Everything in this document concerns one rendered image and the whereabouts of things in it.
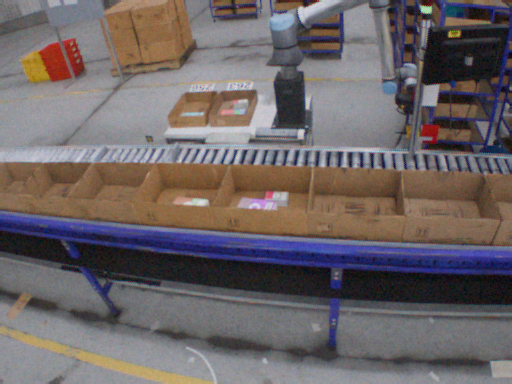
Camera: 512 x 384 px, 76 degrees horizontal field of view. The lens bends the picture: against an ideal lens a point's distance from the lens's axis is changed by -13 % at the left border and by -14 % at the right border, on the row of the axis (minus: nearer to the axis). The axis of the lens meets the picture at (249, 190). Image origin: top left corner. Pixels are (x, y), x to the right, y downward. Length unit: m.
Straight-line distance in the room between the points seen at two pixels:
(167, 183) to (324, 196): 0.80
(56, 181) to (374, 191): 1.82
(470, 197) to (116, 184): 1.83
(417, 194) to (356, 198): 0.29
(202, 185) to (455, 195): 1.23
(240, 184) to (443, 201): 0.97
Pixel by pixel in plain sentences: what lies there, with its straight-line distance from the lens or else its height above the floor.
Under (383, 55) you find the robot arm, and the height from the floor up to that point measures 1.27.
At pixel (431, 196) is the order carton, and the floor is 0.90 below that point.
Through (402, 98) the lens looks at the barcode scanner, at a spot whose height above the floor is 1.09.
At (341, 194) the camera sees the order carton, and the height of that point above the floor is 0.89.
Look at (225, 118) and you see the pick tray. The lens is 2.64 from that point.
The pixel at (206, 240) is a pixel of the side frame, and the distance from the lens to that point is 1.65.
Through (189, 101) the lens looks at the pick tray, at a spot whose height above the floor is 0.77.
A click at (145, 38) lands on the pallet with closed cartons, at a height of 0.55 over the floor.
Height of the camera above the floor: 2.10
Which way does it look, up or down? 40 degrees down
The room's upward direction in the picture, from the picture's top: 10 degrees counter-clockwise
